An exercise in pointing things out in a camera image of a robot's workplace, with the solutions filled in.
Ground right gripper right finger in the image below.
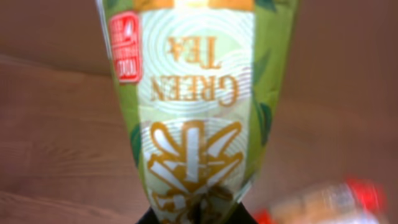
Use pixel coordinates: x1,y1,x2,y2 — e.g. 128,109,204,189
224,202,258,224

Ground green yellow snack bar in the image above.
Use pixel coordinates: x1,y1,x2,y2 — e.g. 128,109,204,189
96,0,299,223

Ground spaghetti pack with red ends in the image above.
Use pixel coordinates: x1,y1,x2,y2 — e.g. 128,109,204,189
254,179,389,224

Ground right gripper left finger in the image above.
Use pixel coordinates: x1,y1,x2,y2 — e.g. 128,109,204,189
136,207,160,224

